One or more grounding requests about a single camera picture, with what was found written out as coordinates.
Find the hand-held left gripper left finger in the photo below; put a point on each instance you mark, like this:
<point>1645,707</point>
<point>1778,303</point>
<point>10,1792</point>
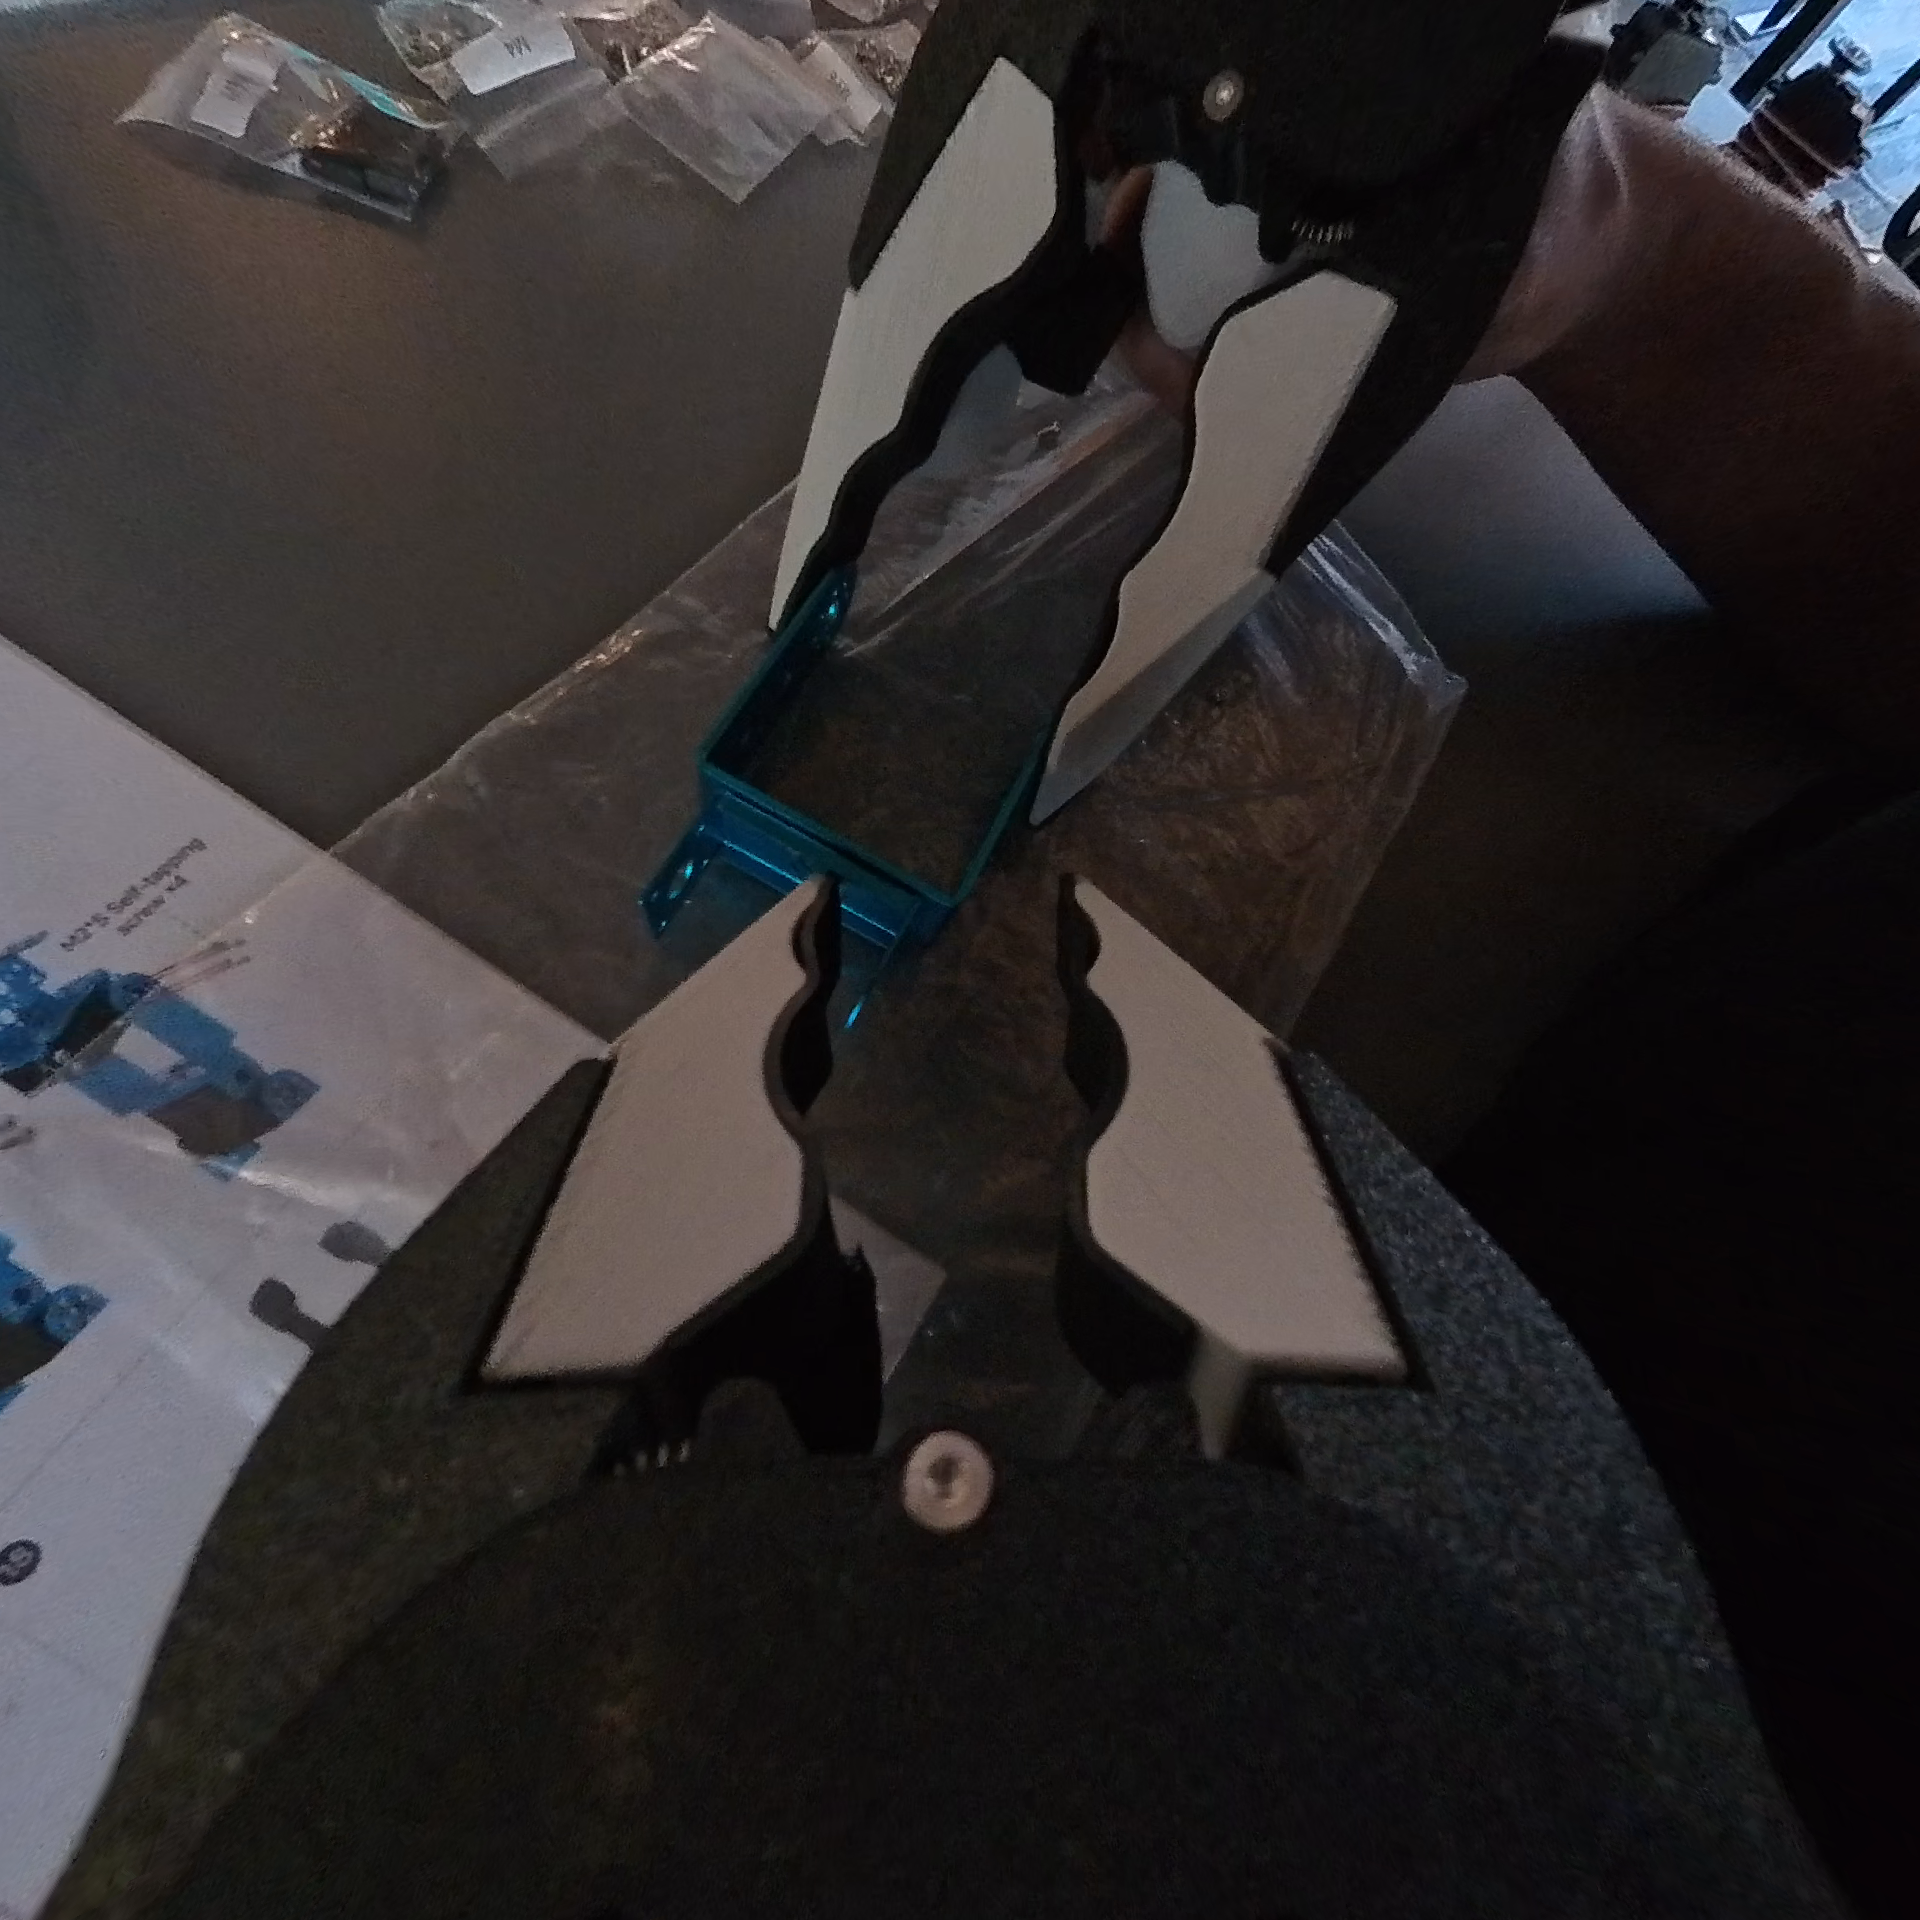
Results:
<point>661,1202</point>

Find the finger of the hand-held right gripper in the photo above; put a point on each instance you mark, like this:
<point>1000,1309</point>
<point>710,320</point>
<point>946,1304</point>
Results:
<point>945,242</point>
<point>1277,435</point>

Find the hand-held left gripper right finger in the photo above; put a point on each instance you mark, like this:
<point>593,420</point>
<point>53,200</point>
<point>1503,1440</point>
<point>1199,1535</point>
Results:
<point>1245,1202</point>

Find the blue metal bracket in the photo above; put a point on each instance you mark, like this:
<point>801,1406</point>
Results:
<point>681,892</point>

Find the person's right forearm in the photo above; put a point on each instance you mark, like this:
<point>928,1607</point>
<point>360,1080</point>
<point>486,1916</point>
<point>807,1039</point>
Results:
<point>1725,254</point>

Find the person's right hand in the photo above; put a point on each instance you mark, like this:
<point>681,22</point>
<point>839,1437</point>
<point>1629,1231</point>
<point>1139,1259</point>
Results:
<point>1154,374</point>

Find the dark background equipment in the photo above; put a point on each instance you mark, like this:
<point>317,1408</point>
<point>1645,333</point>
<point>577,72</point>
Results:
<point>1816,90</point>

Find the white instruction manual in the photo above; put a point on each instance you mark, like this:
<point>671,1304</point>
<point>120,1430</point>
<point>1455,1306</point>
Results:
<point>299,931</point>

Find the clear plastic bag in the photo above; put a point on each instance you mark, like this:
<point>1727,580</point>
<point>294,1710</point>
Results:
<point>525,764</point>

